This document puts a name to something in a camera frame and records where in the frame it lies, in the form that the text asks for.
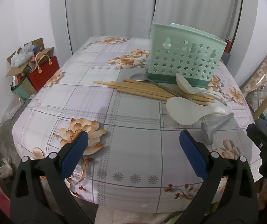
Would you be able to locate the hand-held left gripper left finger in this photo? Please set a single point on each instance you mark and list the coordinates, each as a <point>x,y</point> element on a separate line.
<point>77,149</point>

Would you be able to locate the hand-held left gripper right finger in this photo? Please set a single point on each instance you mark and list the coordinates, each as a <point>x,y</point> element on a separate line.
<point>191,154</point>

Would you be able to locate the grey plastic spoon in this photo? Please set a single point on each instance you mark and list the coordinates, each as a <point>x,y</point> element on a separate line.
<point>207,130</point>

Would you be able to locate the white rice paddle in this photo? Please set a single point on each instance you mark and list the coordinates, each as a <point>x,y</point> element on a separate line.
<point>184,109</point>

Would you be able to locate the white soup spoon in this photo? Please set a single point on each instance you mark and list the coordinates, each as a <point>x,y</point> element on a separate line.
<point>182,82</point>

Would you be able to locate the pile of wooden chopsticks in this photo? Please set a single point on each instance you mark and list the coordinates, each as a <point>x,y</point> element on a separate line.
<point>135,89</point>

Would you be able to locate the green star-cutout utensil holder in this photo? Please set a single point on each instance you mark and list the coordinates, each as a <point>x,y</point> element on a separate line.
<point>184,60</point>

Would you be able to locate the metal spoon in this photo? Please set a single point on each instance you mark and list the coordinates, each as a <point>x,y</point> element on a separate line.
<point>138,76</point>

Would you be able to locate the patterned wrapped cushion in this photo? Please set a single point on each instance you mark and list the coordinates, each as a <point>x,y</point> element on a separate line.
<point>261,79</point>

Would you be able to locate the crumpled white cloth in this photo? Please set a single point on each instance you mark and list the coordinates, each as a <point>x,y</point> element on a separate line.
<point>5,169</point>

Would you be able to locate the clear plastic sheet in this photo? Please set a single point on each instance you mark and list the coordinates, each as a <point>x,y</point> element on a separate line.
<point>13,109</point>

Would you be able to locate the grey cabinet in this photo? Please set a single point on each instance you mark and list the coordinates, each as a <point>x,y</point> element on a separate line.
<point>226,59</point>

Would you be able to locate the teal box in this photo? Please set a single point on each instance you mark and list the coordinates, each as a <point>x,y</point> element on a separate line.
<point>25,89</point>

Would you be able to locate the red gift bag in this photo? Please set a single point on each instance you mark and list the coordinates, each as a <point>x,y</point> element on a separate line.
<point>42,77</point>

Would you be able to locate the white towel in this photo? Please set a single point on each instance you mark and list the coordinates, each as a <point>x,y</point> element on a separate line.
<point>128,218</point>

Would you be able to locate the red canister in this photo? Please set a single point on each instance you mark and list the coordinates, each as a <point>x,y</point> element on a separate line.
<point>228,46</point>

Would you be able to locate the clear plastic bags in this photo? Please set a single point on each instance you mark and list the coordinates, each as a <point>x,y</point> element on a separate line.
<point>21,57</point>

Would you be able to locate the cardboard box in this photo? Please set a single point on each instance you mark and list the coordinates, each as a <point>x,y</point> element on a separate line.
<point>39,42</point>

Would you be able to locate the white curtain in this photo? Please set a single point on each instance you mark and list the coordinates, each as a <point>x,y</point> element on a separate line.
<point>105,9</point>

